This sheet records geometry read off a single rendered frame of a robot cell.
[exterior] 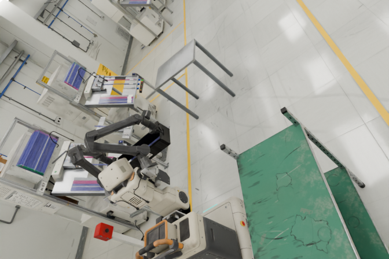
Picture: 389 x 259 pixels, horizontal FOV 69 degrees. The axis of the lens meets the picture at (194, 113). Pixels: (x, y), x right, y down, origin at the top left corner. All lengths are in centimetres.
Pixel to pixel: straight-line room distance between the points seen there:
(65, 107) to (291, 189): 365
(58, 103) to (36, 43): 216
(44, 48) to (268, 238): 566
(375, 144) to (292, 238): 133
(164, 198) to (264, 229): 96
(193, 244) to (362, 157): 143
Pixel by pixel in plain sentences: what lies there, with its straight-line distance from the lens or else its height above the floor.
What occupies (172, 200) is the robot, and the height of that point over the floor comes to 84.
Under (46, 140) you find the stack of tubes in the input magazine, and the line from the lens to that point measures 373.
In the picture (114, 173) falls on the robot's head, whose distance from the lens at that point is 206.
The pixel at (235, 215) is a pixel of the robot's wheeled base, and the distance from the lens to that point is 254.
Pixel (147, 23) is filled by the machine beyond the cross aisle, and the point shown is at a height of 46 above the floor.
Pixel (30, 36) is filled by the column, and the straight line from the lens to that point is 636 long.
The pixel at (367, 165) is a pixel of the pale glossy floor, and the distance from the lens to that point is 249.
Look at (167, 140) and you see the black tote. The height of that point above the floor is 105.
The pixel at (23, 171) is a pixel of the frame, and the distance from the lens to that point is 347.
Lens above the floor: 218
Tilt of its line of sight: 32 degrees down
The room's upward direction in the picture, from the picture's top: 54 degrees counter-clockwise
